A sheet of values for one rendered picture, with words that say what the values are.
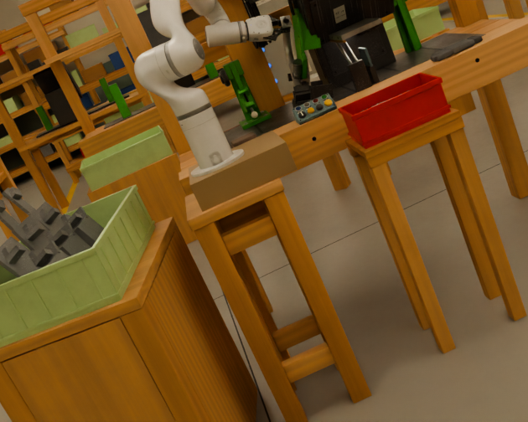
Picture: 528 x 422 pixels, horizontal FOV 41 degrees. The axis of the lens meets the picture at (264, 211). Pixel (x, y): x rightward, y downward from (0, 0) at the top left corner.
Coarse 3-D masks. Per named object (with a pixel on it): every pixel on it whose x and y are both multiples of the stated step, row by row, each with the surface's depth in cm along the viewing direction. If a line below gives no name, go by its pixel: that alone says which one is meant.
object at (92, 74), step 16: (64, 0) 908; (64, 16) 913; (80, 16) 906; (0, 32) 897; (32, 32) 904; (48, 32) 904; (80, 32) 918; (96, 32) 923; (192, 32) 947; (96, 48) 918; (16, 64) 909; (96, 64) 934; (32, 80) 962; (80, 80) 933; (96, 80) 932; (32, 96) 922; (48, 112) 971; (64, 144) 985; (64, 160) 948; (80, 160) 952; (80, 176) 999
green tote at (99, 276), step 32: (128, 192) 248; (128, 224) 226; (96, 256) 192; (128, 256) 214; (0, 288) 194; (32, 288) 195; (64, 288) 195; (96, 288) 194; (0, 320) 198; (32, 320) 198; (64, 320) 198
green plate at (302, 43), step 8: (296, 8) 268; (296, 16) 270; (296, 24) 273; (304, 24) 271; (296, 32) 276; (304, 32) 272; (296, 40) 279; (304, 40) 273; (312, 40) 273; (296, 48) 282; (304, 48) 273; (312, 48) 274
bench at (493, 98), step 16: (448, 32) 321; (464, 32) 305; (480, 32) 290; (496, 80) 325; (480, 96) 333; (496, 96) 327; (496, 112) 329; (496, 128) 331; (512, 128) 332; (496, 144) 340; (512, 144) 334; (192, 160) 291; (512, 160) 336; (512, 176) 338; (512, 192) 347; (240, 256) 266; (256, 288) 270; (272, 320) 275
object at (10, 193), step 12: (12, 192) 232; (24, 204) 234; (48, 204) 246; (36, 216) 234; (60, 216) 247; (48, 228) 234; (60, 228) 240; (84, 228) 240; (96, 228) 247; (84, 240) 239
